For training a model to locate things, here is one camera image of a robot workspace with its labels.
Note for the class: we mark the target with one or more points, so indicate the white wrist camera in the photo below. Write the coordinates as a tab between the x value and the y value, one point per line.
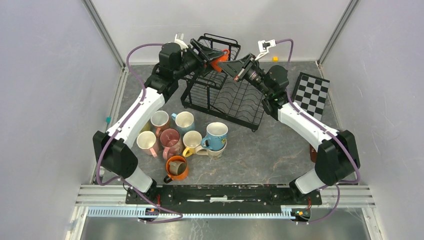
179	39
264	47

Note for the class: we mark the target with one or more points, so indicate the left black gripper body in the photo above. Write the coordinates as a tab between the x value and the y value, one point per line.
191	63

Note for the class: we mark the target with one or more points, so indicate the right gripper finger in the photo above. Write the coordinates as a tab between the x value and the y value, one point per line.
231	67
248	64

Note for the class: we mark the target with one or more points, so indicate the pink faceted mug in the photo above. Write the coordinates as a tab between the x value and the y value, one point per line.
147	141

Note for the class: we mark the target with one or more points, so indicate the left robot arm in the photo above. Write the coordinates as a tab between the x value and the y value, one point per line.
112	148

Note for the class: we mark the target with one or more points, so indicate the blue ribbed mug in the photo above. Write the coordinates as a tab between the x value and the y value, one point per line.
216	136

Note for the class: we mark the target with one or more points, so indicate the white patterned mug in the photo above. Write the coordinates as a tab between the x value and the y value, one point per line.
213	155

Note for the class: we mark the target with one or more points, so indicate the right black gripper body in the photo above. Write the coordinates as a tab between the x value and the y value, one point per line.
255	75

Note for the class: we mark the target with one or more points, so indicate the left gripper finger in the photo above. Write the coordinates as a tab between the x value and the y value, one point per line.
199	51
213	54

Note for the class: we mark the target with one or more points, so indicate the beige grey mug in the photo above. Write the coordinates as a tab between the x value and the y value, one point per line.
177	167

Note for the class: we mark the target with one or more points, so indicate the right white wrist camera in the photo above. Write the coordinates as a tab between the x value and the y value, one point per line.
264	47

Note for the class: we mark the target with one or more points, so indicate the yellow-green faceted mug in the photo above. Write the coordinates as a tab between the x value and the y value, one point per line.
146	127

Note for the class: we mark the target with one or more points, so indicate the orange cup top rack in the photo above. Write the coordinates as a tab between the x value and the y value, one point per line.
223	58

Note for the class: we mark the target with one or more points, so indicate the brown wooden stand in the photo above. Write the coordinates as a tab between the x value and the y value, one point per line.
313	154

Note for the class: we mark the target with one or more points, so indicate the yellow mug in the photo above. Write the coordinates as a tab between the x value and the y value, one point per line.
192	142

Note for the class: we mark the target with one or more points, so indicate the checkerboard calibration board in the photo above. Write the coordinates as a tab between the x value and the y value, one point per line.
310	93

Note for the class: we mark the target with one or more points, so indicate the black wire dish rack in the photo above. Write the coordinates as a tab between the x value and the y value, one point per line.
216	94

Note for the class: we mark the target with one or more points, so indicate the pink speckled mug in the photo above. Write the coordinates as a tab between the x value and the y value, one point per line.
171	142

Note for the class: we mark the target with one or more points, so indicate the salmon floral mug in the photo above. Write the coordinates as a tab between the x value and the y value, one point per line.
160	121

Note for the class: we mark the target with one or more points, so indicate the orange cup rack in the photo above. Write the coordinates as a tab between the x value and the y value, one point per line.
169	177
223	58

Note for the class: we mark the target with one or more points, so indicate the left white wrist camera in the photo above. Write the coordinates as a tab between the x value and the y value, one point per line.
179	39

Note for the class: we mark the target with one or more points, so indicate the light blue faceted mug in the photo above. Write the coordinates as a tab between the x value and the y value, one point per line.
184	121

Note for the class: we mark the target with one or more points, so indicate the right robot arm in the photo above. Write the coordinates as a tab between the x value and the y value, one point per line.
337	158

